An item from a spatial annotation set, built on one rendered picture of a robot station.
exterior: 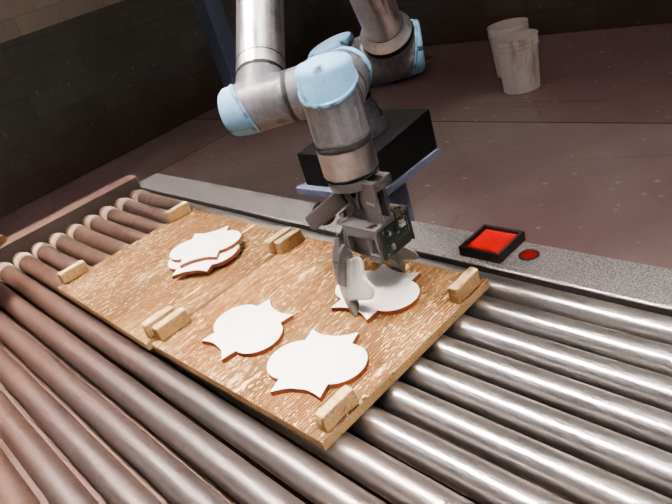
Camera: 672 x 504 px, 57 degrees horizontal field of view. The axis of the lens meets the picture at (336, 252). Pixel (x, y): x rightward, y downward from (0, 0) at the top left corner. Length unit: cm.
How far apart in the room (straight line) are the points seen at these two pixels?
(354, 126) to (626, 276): 43
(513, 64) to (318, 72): 386
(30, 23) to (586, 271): 554
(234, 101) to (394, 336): 40
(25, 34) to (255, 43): 515
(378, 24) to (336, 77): 59
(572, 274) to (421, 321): 23
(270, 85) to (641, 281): 57
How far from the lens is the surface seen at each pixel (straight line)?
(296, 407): 80
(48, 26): 614
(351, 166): 79
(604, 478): 68
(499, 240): 102
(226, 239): 122
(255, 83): 91
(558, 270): 96
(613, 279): 93
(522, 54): 456
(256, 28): 98
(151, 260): 134
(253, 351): 91
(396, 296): 91
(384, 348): 84
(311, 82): 77
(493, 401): 76
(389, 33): 137
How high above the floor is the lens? 145
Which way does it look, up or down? 28 degrees down
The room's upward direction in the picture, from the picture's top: 18 degrees counter-clockwise
